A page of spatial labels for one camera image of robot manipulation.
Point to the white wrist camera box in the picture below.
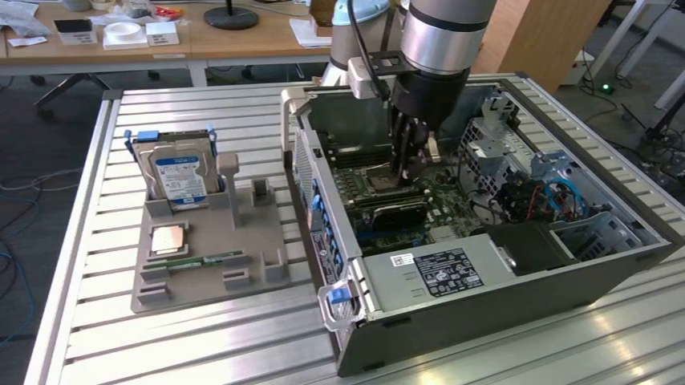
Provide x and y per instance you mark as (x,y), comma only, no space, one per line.
(360,78)

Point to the white flat box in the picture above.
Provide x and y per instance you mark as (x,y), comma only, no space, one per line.
(125,43)

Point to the brown cardboard box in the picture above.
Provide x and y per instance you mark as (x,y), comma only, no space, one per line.
(320,12)

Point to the grey parts rack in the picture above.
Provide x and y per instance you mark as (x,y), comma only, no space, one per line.
(213,240)

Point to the black tripod stand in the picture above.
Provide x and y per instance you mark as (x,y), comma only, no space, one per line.
(655,130)

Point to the silver hard disk blue label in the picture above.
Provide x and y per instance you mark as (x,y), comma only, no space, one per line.
(179,176)

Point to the white paper stack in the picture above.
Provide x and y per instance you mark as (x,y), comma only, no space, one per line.
(307,36)

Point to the beige tape roll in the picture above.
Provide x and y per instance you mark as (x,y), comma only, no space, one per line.
(101,4)

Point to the silver drive cage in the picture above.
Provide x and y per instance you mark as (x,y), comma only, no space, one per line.
(491,156)

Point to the white box black top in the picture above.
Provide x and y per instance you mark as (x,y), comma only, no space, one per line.
(72,26)

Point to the black round lamp base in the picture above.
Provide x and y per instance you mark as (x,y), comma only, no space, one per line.
(229,18)

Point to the black RAM slot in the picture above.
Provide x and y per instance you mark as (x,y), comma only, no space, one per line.
(360,152)
(363,161)

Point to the blue release tab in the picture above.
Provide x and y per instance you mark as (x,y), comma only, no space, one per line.
(336,298)

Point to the CPU socket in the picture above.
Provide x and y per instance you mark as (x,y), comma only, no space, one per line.
(376,180)

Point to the CPU chip copper lid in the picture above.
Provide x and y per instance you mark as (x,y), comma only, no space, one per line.
(167,240)

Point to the wooden cabinet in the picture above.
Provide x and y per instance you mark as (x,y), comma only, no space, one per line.
(567,60)

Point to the small red object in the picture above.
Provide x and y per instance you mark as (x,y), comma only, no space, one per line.
(167,13)

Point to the white table frame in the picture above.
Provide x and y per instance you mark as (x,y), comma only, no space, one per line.
(671,90)

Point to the green loose RAM stick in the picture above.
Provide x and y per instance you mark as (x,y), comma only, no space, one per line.
(192,260)

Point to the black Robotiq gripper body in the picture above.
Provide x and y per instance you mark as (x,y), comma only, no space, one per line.
(427,96)

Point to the crumpled white tissue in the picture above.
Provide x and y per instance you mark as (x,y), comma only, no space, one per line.
(107,19)

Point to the green motherboard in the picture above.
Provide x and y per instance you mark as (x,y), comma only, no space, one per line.
(448,200)

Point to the silver disk bay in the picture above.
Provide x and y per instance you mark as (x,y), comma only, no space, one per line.
(605,236)

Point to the white box red button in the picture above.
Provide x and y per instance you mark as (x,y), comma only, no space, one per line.
(581,68)

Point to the grey power supply unit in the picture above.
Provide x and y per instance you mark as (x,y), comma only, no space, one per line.
(384,280)

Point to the black wheeled chair base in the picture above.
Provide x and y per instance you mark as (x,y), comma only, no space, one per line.
(64,90)

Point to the low-profile graphics card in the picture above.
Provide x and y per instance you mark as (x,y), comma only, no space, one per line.
(398,214)

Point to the open grey PC case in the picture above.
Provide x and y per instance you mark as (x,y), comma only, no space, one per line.
(480,333)

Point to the white labelled box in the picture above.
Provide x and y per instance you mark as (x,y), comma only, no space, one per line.
(160,34)

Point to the hard drive blue label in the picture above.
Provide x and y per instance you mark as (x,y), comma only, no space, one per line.
(145,135)

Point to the wooden office desk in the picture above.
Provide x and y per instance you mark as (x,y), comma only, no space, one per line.
(42,54)
(240,44)

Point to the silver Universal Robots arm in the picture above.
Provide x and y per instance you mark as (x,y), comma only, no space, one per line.
(443,40)

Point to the crumpled clear plastic bag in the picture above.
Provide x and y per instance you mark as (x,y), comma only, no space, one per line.
(21,20)

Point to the grey cup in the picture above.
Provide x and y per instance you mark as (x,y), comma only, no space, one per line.
(77,5)

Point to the dark filled plastic bag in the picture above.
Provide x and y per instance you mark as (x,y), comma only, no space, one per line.
(136,10)

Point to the white tape roll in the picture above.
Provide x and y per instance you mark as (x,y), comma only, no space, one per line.
(109,31)

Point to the device with green light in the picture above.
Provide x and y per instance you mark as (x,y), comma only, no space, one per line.
(606,87)

